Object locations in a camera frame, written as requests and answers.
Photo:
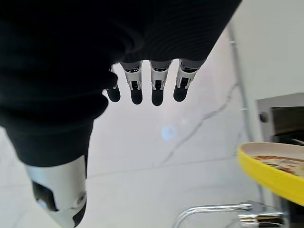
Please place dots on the stainless steel dishwasher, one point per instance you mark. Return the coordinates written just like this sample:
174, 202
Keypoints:
282, 118

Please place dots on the chrome kitchen faucet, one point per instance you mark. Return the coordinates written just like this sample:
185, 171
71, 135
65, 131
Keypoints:
223, 212

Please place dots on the white wall conduit pipe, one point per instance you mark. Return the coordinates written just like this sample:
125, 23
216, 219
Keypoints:
240, 90

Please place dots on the yellow rimmed plate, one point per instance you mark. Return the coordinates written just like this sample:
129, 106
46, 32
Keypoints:
273, 171

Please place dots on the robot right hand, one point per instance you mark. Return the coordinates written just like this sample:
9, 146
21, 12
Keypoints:
59, 71

